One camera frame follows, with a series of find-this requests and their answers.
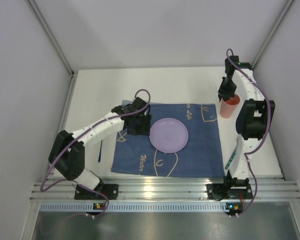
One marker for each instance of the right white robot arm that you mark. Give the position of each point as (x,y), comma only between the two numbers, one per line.
(254,118)

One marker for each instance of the blue cloth placemat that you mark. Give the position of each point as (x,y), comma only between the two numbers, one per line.
(201,157)

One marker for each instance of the orange plastic cup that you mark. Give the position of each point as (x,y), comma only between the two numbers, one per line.
(228,107)

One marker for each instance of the spoon with green handle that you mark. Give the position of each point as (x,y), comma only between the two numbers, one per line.
(229,162)

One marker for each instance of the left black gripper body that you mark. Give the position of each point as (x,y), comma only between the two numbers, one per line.
(139,125)

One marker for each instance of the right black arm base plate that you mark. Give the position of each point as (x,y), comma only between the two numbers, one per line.
(216,191)

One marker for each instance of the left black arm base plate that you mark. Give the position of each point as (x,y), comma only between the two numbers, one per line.
(109,190)

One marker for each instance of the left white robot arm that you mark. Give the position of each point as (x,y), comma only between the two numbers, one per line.
(68,153)

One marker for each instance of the purple plastic plate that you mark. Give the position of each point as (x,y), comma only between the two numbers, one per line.
(168,135)

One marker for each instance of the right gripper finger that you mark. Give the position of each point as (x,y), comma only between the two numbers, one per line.
(220,96)
(233,97)

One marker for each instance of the perforated grey cable tray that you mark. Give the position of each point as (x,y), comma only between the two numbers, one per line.
(120,207)

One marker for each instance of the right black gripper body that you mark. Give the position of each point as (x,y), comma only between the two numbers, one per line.
(226,90)

